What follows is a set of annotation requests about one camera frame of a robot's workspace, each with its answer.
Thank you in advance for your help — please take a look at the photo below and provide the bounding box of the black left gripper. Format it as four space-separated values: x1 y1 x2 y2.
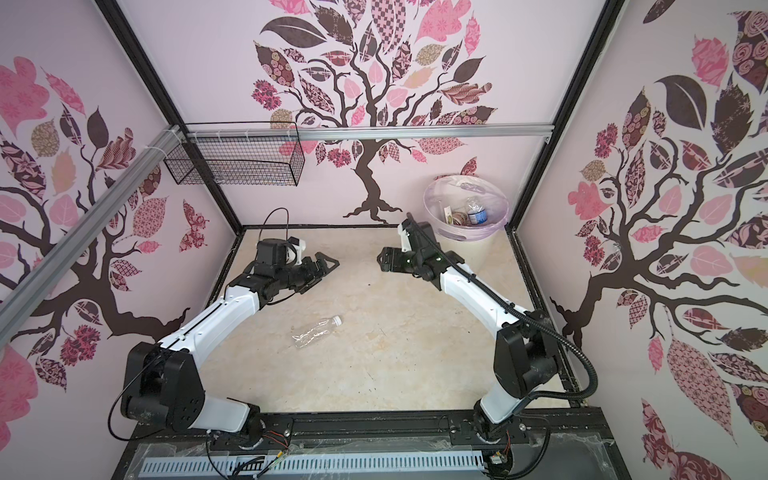
274 251 338 294

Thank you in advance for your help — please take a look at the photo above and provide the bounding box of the clear bottle with white cap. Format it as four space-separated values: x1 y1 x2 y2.
292 316 343 349

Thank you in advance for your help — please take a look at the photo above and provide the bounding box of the clear bottle with blue cap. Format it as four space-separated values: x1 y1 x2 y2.
466 198 488 226

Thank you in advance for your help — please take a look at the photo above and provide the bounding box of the crushed orange coffee bottle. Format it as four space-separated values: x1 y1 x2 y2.
445 209 471 227

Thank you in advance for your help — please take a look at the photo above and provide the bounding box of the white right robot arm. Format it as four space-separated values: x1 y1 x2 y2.
377 217 559 441

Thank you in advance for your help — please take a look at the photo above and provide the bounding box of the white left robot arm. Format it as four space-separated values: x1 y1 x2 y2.
116 253 340 439

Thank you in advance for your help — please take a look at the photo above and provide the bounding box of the white bin with purple liner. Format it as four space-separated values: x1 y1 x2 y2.
423 175 510 271

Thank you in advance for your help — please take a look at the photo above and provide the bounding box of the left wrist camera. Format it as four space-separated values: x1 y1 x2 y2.
283 236 307 266

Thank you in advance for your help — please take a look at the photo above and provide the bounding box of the black corrugated cable conduit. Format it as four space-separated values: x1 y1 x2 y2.
407 212 599 403

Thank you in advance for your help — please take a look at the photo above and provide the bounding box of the black wire mesh basket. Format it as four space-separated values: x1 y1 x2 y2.
164 120 305 187

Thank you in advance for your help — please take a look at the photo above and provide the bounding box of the aluminium rail on back wall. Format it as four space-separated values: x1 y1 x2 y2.
186 123 554 141

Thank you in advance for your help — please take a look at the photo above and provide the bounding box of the aluminium rail on wall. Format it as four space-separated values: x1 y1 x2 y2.
1 125 183 345
186 123 554 141

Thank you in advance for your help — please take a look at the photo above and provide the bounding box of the aluminium rail on left wall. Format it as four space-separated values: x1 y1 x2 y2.
1 125 183 345

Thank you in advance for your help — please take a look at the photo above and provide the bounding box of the white slotted cable duct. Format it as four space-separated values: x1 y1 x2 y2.
135 451 485 479

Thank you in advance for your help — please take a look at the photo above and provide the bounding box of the black corner frame post left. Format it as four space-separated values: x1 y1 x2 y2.
95 0 245 235

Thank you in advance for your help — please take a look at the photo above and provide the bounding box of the black corner frame post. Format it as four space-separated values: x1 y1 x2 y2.
506 0 626 233
95 0 245 235

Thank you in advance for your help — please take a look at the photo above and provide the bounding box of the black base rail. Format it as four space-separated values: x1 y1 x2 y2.
112 408 630 479

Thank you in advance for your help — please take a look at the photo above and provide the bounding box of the black corner frame post right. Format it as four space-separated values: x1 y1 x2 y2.
506 0 626 233

